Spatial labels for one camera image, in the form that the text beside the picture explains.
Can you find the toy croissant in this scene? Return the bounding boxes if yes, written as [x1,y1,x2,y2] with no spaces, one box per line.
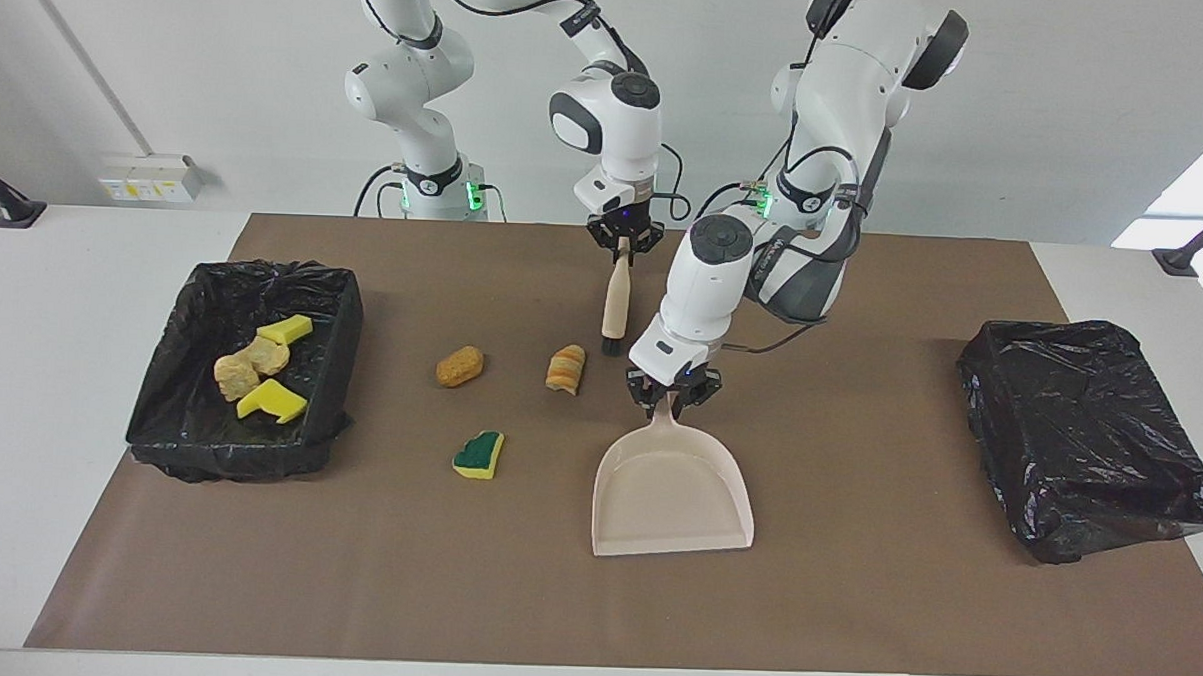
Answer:
[544,343,588,397]

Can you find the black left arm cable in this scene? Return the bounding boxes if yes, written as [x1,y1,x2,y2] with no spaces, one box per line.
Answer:
[696,0,874,360]

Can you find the black bag lined bin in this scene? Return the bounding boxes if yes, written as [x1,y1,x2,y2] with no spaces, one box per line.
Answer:
[124,254,367,489]
[950,314,1203,571]

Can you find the beige plastic dustpan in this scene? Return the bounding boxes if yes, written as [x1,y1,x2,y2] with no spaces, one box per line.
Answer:
[590,390,761,563]

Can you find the small yellow green sponge piece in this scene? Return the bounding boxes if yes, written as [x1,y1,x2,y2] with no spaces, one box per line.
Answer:
[256,312,315,348]

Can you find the brown paper table mat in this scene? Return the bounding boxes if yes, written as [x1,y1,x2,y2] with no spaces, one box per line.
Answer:
[23,205,1203,676]

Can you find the brown oval bread nugget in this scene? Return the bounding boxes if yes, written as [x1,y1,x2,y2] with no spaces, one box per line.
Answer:
[435,344,486,391]

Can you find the black left base cable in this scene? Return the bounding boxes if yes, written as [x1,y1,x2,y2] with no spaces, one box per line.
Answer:
[695,179,768,233]

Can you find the green topped yellow sponge chunk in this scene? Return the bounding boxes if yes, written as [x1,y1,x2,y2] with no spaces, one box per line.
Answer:
[452,429,506,481]

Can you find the beige handled hand brush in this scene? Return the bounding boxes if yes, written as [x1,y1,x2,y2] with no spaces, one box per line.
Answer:
[600,248,635,358]

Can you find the black camera stand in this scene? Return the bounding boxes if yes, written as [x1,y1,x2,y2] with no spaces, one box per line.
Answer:
[1152,192,1203,278]
[0,149,49,231]

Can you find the notched yellow sponge piece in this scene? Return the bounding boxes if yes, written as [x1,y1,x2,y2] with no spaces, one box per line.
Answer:
[235,377,310,426]

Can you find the white wall socket box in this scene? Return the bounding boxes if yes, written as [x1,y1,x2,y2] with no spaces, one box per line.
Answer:
[97,152,206,205]

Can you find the black base cable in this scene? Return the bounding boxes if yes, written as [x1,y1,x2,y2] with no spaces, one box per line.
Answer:
[354,162,508,223]
[695,179,768,233]

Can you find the black right base cable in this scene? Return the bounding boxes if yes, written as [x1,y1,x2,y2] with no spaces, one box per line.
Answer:
[354,162,508,223]

